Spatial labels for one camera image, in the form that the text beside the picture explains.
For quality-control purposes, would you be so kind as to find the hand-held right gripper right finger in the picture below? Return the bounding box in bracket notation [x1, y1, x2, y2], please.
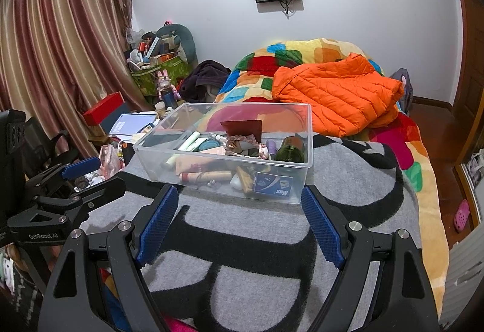
[300, 184, 441, 332]

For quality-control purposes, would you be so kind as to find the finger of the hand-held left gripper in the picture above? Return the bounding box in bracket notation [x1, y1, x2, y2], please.
[33, 176, 128, 224]
[25, 157, 102, 200]

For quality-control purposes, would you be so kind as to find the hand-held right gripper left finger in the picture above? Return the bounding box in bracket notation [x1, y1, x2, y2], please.
[38, 184, 179, 332]

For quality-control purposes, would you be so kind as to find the clear plastic storage bin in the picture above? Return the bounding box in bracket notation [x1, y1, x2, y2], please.
[132, 102, 314, 205]

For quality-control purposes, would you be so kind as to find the blue packet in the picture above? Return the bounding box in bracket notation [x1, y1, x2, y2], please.
[253, 171, 295, 204]

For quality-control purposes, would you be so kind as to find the cream tube with red cap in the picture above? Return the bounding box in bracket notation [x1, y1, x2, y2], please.
[179, 171, 232, 182]

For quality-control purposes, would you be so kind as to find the light green tube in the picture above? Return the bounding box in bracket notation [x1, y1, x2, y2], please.
[177, 131, 202, 152]

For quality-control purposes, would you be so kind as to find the pink braided rope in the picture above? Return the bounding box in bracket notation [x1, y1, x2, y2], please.
[224, 133, 271, 161]

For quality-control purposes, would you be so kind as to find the red paper packet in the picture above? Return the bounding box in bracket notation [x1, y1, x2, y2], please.
[220, 119, 263, 144]

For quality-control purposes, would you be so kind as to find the pink bag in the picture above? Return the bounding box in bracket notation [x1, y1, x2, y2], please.
[99, 145, 123, 179]

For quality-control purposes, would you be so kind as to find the black office chair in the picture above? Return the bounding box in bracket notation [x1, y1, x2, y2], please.
[23, 116, 80, 166]

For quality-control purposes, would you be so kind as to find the red box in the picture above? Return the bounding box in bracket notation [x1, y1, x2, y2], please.
[82, 91, 125, 126]

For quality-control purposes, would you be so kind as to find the blue notebook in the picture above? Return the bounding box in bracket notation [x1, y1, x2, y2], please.
[110, 112, 159, 136]

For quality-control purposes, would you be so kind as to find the grey black patterned blanket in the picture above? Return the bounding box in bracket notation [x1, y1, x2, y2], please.
[81, 133, 424, 332]

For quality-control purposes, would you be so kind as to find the dark green bottle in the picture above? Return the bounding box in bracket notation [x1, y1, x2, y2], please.
[274, 136, 306, 163]

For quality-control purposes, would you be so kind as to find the pink rabbit bottle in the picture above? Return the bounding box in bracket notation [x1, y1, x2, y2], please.
[156, 69, 180, 109]

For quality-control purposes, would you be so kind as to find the orange down jacket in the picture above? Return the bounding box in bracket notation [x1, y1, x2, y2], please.
[271, 52, 405, 138]

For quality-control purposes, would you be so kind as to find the green storage bag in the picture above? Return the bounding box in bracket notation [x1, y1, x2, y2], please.
[130, 56, 194, 98]

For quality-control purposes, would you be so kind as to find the striped curtain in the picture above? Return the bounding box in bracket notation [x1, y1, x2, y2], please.
[0, 0, 152, 151]

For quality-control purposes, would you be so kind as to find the pink clog shoe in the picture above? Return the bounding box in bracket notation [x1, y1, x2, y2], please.
[454, 199, 470, 233]

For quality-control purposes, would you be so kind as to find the dark clothing pile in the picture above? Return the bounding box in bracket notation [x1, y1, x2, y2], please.
[179, 60, 232, 104]

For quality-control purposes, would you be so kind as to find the white cabinet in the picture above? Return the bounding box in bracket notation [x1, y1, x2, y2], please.
[440, 230, 484, 329]

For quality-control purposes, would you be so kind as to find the white shoe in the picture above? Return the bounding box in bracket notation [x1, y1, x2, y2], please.
[467, 151, 484, 181]

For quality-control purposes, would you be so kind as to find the grey neck pillow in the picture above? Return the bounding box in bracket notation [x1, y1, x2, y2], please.
[155, 24, 197, 64]

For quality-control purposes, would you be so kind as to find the wooden door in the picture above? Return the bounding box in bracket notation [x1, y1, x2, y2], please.
[452, 0, 484, 166]

